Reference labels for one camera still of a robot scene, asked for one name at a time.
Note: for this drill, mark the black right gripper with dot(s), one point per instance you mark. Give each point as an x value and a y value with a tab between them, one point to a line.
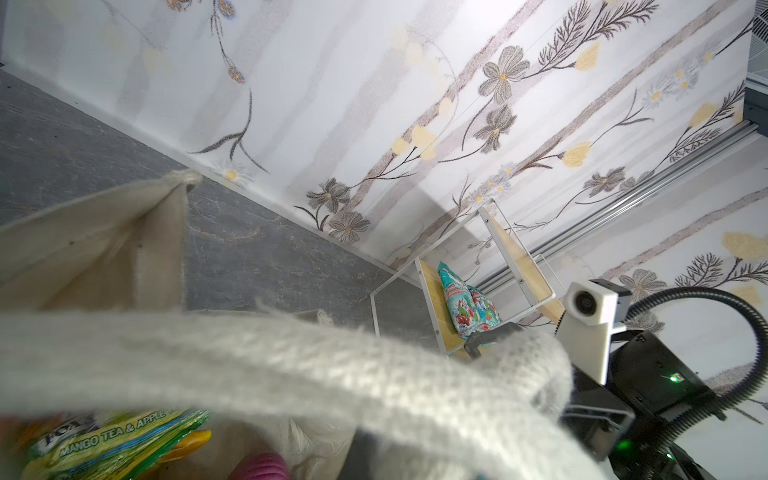
647	389

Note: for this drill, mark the purple onion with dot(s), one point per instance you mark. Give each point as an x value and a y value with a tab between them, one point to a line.
262	466

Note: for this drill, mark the green snack bag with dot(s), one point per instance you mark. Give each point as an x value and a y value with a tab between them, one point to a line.
109	444

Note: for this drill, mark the cream canvas tote bag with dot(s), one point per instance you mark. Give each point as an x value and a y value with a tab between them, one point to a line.
92	319

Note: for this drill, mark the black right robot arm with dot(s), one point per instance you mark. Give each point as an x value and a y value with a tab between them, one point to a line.
745	387

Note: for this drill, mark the red green candy bag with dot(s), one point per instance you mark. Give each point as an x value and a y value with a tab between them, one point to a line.
471	311

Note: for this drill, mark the white wooden shelf rack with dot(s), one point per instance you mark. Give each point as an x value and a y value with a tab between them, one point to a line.
526	285

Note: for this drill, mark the white ceiling air vent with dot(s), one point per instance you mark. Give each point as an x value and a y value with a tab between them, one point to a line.
758	56

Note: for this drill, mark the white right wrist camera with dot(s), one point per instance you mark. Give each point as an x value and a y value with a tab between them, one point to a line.
595	310

